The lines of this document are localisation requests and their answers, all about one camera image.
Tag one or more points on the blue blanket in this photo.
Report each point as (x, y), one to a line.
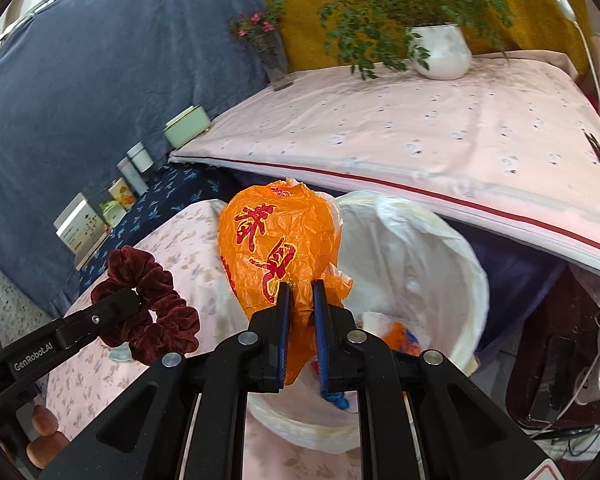
(105, 85)

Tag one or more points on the green plant in white pot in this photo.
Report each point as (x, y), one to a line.
(440, 50)

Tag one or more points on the bin with white liner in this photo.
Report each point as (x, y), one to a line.
(430, 270)

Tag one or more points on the pink dotted quilt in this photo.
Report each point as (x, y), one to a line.
(405, 135)

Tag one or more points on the pale green tissue box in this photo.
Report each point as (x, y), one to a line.
(187, 125)

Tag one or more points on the white crumpled paper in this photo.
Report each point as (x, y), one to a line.
(377, 319)

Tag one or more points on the orange plastic bag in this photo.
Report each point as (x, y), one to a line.
(275, 230)

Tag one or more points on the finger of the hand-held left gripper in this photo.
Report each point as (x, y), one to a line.
(117, 307)

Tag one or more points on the orange and blue wrapper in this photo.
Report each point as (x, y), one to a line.
(402, 337)

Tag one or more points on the white canister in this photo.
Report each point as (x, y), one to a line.
(140, 157)

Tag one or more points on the navy floral cloth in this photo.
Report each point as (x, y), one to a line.
(170, 190)

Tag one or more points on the dark wooden stand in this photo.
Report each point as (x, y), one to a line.
(550, 340)

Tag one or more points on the dark red velvet scrunchie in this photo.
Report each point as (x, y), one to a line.
(175, 320)

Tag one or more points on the small black clip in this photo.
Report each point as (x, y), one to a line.
(597, 148)

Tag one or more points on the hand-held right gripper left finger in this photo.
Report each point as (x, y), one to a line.
(283, 332)

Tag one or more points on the person's left hand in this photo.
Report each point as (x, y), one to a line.
(45, 422)

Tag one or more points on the white bottle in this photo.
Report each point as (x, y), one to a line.
(131, 176)

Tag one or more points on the small green packet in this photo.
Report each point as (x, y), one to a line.
(112, 214)

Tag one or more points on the white printed box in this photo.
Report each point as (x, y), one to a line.
(80, 222)

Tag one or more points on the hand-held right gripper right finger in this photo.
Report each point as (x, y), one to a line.
(321, 340)

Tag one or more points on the glass vase with pink flowers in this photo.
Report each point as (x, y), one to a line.
(275, 65)

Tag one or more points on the orange printed tin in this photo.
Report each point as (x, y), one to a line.
(121, 195)

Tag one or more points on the yellow blanket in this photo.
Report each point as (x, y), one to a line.
(300, 35)

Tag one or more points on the pink floral cloth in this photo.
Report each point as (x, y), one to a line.
(80, 385)

